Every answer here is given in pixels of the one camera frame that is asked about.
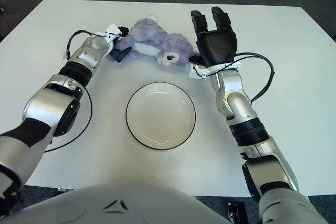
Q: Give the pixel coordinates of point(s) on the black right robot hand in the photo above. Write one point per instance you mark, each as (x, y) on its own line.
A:
(218, 45)

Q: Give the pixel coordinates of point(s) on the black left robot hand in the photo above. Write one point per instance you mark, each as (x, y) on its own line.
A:
(119, 54)

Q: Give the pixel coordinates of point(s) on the purple plush bunny doll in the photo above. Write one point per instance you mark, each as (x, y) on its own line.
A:
(147, 35)

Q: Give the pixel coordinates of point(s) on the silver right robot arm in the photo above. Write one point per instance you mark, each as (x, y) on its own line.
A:
(236, 103)

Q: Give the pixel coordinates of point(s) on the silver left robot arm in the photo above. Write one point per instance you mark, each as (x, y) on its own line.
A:
(89, 51)

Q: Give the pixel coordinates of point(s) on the white plate with black rim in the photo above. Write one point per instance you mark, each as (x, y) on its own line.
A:
(160, 116)

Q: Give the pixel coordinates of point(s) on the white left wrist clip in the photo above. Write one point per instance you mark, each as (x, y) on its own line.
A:
(111, 28)

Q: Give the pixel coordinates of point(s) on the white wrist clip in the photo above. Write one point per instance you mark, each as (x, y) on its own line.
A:
(111, 28)
(199, 73)

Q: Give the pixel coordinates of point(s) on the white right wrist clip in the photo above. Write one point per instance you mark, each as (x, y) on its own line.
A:
(199, 73)

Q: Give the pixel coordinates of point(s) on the grey robot torso shell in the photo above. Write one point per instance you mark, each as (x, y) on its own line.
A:
(118, 197)

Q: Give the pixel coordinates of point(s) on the black metal bracket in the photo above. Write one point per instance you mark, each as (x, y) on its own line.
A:
(235, 212)

